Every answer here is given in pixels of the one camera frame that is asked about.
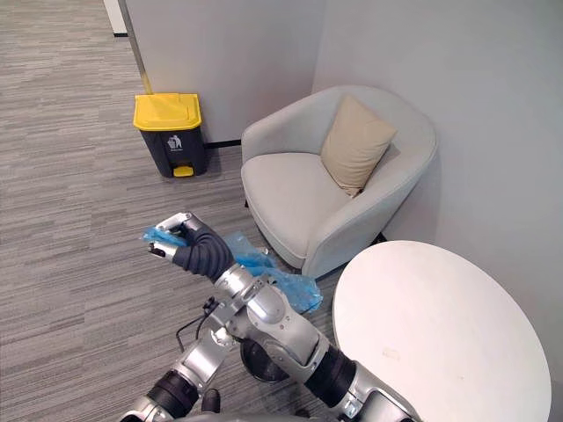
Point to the light grey armchair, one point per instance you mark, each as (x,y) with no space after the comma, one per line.
(286,198)

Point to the grey trash can yellow lid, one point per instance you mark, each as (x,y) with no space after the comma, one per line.
(176,140)

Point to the round white tea table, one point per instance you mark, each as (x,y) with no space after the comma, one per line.
(440,334)

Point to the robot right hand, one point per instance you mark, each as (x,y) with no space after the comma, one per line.
(206,255)

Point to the beige cushion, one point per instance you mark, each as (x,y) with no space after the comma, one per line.
(356,145)

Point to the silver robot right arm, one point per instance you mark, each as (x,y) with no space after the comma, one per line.
(286,321)

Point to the blue plastic rubbish bag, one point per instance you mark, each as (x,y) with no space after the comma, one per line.
(299,292)

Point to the metal wall corner strip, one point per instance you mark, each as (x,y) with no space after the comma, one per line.
(137,48)

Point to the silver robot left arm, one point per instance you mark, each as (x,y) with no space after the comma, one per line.
(200,358)

